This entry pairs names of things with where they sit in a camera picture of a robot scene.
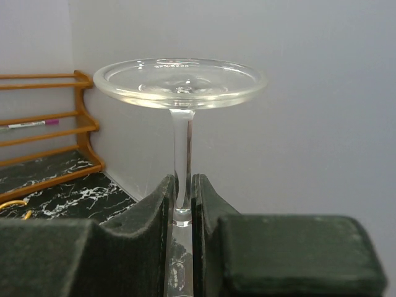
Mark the clear wine glass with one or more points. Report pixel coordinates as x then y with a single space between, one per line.
182 86

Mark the pink capped marker pen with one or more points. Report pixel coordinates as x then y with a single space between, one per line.
46 122

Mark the orange wooden tiered shelf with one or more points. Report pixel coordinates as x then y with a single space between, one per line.
83 123

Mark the gold wire wine glass rack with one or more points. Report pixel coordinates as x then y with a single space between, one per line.
12 207

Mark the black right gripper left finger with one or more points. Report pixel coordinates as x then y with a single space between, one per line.
126 256

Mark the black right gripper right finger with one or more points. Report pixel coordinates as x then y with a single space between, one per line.
238 254

